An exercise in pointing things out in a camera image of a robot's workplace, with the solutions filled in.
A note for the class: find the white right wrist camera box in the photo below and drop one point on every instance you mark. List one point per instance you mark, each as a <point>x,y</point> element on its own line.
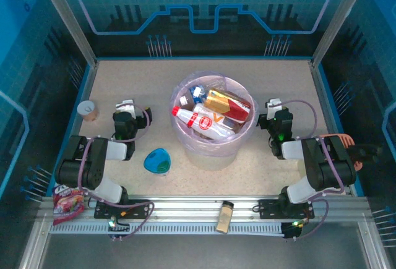
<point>273,102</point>

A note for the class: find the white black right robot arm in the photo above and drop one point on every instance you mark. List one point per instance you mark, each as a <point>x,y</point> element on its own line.
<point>328,164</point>

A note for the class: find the black controller board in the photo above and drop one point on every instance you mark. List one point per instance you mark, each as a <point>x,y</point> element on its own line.
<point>290,228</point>
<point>113,223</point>

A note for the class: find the blue label cola bottle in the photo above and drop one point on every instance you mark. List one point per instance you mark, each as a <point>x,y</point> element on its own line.
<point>198,92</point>

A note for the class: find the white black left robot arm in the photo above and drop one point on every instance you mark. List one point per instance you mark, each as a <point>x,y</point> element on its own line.
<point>92,164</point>

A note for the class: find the amber bottle red yellow label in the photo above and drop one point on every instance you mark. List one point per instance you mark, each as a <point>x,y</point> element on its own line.
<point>229,108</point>

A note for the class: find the clear bottle red cap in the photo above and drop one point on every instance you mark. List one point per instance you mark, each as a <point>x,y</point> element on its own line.
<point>198,120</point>

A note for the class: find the blue plastic lid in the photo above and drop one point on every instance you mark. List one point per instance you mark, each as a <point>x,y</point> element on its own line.
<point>157,161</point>

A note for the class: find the tan spice jar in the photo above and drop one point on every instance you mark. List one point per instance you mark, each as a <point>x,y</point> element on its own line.
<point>225,218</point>

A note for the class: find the white round plastic bin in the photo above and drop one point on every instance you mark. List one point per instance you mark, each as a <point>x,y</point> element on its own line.
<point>210,160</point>

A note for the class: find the orange black handheld tool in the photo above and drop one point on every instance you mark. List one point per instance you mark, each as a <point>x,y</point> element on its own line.
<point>348,139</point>

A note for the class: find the black right controller board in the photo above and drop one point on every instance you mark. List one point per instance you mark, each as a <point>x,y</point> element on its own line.
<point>290,228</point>

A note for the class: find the aluminium frame post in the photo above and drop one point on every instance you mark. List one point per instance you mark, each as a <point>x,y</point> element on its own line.
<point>66,18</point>
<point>340,18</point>

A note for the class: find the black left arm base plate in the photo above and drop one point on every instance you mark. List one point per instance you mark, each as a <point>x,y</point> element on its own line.
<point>139,208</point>

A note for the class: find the aluminium front rail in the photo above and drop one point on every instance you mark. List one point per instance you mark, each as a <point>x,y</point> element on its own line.
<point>191,207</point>

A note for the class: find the red juice pouch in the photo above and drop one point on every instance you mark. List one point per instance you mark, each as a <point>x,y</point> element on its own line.
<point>66,210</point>

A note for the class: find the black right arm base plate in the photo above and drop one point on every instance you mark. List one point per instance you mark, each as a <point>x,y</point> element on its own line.
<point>269,208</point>

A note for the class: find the black left controller board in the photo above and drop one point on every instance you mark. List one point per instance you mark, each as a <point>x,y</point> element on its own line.
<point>113,223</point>

